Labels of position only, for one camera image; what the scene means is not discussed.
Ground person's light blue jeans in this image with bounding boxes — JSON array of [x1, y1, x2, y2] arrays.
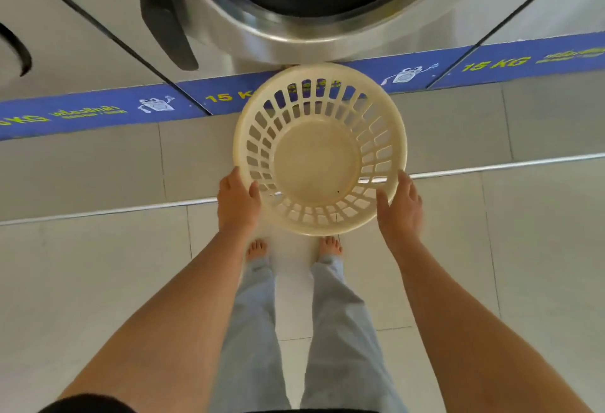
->
[[208, 254, 407, 413]]

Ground person's right hand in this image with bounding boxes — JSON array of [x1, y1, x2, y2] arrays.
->
[[375, 170, 423, 244]]

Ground person's right forearm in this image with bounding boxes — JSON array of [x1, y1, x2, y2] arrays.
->
[[390, 236, 594, 413]]

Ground blue printed base strip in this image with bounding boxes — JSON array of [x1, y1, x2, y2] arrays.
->
[[0, 44, 605, 142]]

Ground cream plastic laundry basket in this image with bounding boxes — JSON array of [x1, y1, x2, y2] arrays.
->
[[233, 62, 408, 237]]

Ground person's foot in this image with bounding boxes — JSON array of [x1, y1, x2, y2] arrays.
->
[[246, 238, 269, 262], [318, 236, 343, 259]]

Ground silver front-load washing machine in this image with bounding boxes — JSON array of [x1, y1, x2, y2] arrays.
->
[[14, 0, 591, 83]]

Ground person's right foot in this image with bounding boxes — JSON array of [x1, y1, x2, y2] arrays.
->
[[318, 236, 343, 259]]

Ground person's left forearm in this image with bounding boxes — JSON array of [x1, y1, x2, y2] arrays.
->
[[59, 230, 251, 413]]

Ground person's left hand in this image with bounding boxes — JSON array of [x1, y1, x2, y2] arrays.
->
[[217, 166, 262, 237]]

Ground person's left foot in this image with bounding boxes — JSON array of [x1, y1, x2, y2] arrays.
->
[[246, 238, 269, 262]]

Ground person's black shirt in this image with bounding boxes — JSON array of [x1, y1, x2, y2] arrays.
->
[[38, 394, 126, 413]]

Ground black door handle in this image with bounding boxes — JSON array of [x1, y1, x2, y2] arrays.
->
[[135, 0, 199, 72]]

